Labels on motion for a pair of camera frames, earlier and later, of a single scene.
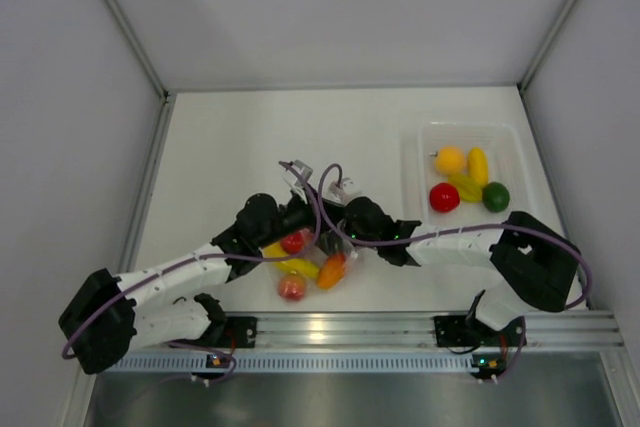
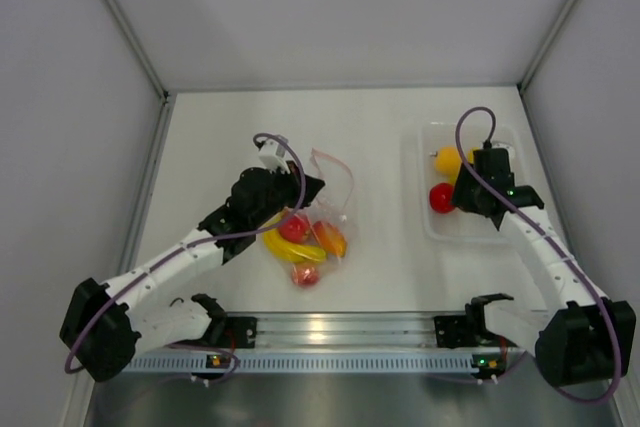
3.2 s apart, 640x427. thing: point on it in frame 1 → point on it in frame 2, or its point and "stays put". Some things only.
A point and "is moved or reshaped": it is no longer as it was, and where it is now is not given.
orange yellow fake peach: (451, 160) stays put
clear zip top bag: (325, 266) is moved or reshaped
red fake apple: (444, 197) stays put
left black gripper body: (292, 217) → (284, 191)
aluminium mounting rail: (545, 330) stays put
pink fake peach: (292, 287) → (304, 274)
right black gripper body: (350, 228) → (467, 192)
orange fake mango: (331, 271) is moved or reshaped
